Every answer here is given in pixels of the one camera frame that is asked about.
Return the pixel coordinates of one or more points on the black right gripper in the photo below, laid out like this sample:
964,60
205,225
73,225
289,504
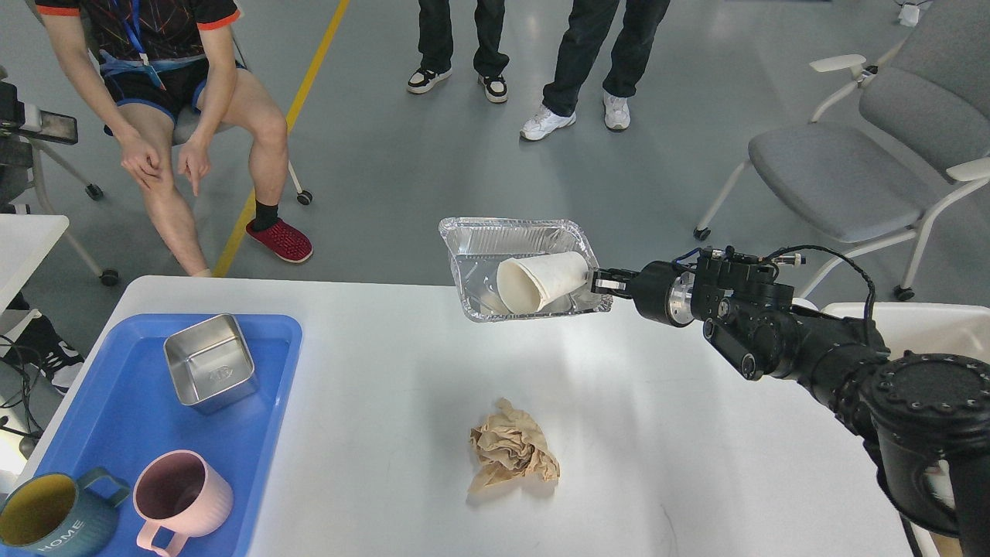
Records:
661,291

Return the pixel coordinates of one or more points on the white paper cup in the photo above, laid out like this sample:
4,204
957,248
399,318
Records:
526,285

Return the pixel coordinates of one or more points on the aluminium foil tray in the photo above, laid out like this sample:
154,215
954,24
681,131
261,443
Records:
477,245

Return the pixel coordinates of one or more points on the brown paper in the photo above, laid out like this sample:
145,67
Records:
509,444

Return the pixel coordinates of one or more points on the stainless steel rectangular tray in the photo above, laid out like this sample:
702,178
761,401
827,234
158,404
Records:
210,364

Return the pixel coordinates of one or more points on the white side table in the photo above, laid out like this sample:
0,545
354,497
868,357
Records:
25,242

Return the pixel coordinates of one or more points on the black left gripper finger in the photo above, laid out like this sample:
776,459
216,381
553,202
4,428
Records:
27,120

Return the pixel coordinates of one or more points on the pink ribbed mug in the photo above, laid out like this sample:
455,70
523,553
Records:
180,496

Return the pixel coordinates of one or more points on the white plastic bin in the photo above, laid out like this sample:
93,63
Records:
872,527

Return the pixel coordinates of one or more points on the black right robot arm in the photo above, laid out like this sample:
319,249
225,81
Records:
923,417

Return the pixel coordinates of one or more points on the blue plastic tray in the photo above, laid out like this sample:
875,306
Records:
125,413

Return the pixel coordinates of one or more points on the standing person white sneakers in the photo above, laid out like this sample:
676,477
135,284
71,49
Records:
588,27

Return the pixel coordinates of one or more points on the grey office chair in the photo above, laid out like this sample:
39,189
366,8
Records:
930,93

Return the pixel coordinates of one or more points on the seated person in shorts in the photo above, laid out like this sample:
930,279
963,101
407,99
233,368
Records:
136,64

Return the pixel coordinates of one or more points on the teal mug yellow inside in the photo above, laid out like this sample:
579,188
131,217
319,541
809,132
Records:
58,515

